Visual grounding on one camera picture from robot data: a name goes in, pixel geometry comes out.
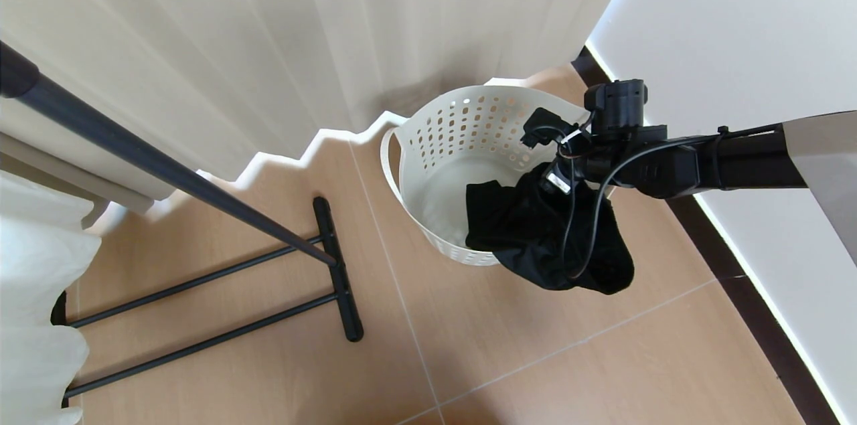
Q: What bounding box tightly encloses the black garment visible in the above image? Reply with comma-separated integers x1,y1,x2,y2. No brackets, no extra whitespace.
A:
465,167,635,295

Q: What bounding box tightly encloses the white printed t-shirt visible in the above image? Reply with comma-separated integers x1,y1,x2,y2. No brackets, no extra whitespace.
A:
0,171,102,425

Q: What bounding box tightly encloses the beige curtain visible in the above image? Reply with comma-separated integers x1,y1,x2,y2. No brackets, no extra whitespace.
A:
0,0,645,215

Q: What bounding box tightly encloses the black clothes rack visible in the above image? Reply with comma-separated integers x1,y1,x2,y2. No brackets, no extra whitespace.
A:
0,40,364,409

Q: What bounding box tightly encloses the black cable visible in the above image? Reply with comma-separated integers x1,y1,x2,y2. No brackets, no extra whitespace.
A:
561,139,704,280

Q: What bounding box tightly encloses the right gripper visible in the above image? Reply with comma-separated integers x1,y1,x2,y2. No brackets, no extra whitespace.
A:
542,146,614,197

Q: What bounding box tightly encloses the white laundry basket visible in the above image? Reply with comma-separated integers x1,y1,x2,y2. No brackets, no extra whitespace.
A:
380,85,617,267

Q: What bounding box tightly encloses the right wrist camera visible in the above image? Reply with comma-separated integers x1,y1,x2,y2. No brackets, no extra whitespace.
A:
521,107,591,153

